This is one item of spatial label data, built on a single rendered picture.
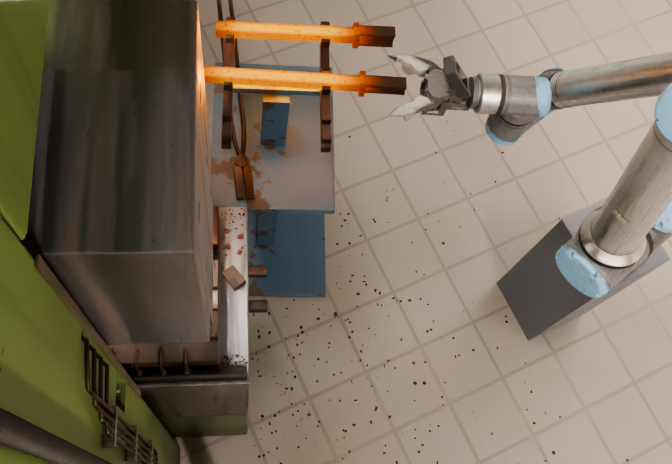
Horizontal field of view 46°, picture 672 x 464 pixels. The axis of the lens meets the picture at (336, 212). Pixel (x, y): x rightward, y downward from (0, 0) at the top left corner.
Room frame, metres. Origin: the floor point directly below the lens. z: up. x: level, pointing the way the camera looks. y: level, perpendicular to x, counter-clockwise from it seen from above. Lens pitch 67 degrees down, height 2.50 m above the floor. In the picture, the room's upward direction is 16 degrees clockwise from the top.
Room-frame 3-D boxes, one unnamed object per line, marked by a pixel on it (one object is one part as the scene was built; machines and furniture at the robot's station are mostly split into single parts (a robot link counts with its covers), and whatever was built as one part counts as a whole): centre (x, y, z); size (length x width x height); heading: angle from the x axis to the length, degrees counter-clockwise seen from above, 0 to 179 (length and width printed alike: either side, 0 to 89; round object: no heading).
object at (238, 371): (0.21, 0.27, 0.93); 0.40 x 0.03 x 0.03; 108
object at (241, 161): (0.97, 0.33, 0.77); 0.60 x 0.04 x 0.01; 23
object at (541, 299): (0.95, -0.74, 0.30); 0.22 x 0.22 x 0.60; 40
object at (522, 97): (1.03, -0.33, 1.00); 0.12 x 0.09 x 0.10; 105
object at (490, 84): (1.01, -0.25, 1.01); 0.10 x 0.05 x 0.09; 15
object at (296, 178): (0.88, 0.20, 0.75); 0.40 x 0.30 x 0.02; 16
